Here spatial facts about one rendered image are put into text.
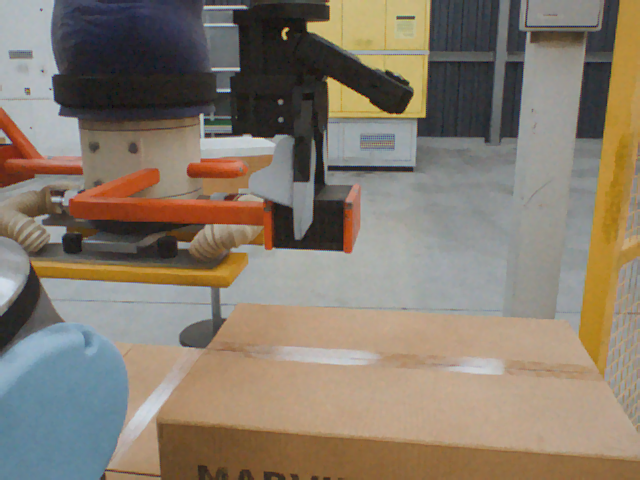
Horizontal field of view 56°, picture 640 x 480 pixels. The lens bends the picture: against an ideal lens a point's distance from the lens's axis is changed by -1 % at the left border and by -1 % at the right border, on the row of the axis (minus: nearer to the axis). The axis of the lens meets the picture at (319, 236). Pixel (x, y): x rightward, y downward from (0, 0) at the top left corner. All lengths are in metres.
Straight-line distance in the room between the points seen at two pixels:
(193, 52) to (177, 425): 0.48
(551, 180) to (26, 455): 1.66
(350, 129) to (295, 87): 7.63
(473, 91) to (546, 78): 9.71
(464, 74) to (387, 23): 3.63
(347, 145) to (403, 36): 1.56
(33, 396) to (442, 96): 11.24
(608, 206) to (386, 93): 0.83
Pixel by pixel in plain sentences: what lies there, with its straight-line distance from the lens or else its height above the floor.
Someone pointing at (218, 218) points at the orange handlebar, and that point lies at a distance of 0.62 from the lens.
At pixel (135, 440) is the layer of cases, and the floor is 0.54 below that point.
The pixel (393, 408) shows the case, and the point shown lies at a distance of 0.83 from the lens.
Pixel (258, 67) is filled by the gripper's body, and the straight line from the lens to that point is 0.58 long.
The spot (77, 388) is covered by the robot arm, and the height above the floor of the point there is 1.23.
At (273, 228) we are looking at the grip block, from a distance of 0.58.
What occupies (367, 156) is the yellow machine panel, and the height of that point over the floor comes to 0.20.
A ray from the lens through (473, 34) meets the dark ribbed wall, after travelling 11.53.
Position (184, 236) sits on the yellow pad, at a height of 1.12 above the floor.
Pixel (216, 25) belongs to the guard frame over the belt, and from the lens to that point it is 8.25.
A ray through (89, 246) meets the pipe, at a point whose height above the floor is 1.15.
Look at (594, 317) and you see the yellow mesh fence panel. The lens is 1.39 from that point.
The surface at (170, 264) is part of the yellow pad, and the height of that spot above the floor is 1.13.
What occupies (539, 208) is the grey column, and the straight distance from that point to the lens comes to 1.85.
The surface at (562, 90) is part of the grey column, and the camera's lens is 1.82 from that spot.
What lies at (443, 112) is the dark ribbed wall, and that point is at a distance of 11.46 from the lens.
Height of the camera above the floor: 1.38
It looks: 16 degrees down
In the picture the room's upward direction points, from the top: straight up
